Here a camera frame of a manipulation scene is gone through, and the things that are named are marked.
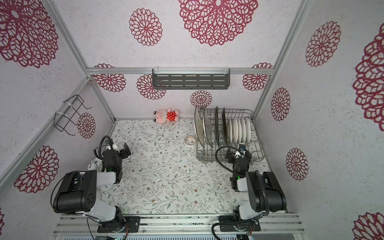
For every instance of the tape roll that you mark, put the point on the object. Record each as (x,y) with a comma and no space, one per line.
(190,140)

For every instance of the pink plush toy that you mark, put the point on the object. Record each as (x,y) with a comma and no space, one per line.
(166,116)

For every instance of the white square plate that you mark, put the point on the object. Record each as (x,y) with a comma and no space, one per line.
(207,127)
(198,125)

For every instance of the front black square plate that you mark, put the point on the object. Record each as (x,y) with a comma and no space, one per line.
(217,134)

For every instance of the white alarm clock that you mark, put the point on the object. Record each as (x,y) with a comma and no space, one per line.
(95,164)

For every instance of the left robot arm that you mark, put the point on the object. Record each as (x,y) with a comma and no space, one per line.
(78,192)

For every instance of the grey wall shelf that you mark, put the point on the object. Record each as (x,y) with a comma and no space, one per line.
(191,80)

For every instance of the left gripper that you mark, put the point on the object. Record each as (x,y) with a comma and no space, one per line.
(123,150)

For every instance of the rear black square plate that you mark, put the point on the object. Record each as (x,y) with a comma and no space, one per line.
(225,129)

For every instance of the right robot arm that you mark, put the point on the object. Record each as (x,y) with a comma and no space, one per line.
(264,191)

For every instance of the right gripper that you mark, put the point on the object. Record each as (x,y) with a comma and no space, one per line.
(243,154)

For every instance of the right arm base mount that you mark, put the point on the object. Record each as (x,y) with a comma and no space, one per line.
(229,224)

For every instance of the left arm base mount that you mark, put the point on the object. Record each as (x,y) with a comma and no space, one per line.
(120,225)

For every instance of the black wire wall rack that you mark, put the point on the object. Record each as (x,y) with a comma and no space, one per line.
(65,117)

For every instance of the grey wire dish rack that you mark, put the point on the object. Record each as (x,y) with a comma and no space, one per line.
(254,147)

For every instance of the black square plate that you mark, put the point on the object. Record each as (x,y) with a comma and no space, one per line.
(225,129)
(217,134)

